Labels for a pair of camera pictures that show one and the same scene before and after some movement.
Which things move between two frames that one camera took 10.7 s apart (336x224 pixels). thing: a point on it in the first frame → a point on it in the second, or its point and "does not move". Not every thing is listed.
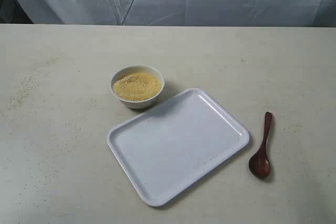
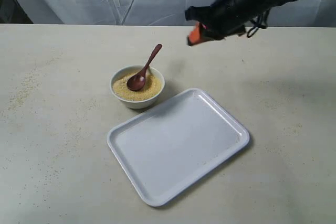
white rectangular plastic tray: (174, 144) does not move
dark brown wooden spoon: (259, 164) → (136, 82)
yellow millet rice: (137, 87) does not move
